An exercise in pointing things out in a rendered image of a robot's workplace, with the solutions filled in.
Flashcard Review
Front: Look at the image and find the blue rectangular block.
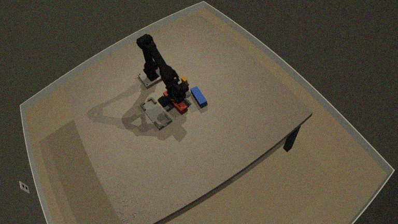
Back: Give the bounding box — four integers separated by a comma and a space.
190, 86, 207, 108

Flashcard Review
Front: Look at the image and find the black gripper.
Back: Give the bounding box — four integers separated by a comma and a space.
158, 82, 189, 107

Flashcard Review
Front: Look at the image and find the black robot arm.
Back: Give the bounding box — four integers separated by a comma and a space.
136, 34, 186, 104

